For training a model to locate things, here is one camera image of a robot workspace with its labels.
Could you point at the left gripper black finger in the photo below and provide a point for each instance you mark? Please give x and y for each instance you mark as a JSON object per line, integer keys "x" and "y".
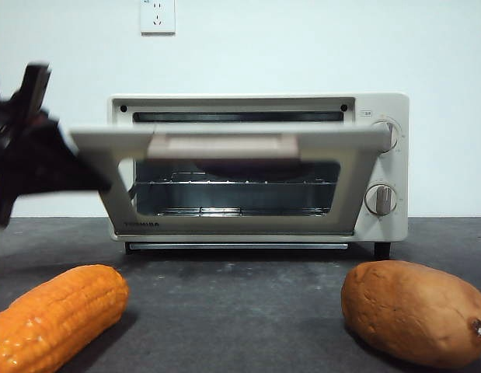
{"x": 53, "y": 180}
{"x": 57, "y": 151}

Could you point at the oven door with glass window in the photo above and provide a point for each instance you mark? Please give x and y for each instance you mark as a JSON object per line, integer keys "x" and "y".
{"x": 119, "y": 138}

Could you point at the black oven foot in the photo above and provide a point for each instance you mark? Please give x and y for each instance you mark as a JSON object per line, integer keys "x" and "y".
{"x": 382, "y": 251}
{"x": 127, "y": 248}

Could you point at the silver oven crumb tray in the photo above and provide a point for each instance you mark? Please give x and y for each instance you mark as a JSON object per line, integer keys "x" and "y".
{"x": 236, "y": 246}

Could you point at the white Toshiba toaster oven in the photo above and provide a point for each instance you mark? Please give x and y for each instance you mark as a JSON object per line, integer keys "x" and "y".
{"x": 380, "y": 105}

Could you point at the round white oven knob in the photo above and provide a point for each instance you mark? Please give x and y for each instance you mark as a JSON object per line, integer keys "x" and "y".
{"x": 381, "y": 200}
{"x": 391, "y": 134}

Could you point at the orange corn cob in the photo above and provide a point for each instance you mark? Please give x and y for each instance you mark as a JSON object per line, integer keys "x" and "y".
{"x": 57, "y": 314}

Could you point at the brown sweet potato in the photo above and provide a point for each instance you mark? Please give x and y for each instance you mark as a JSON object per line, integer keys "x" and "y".
{"x": 407, "y": 311}

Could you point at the white wall power socket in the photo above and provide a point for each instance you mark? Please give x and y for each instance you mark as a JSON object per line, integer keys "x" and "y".
{"x": 157, "y": 17}

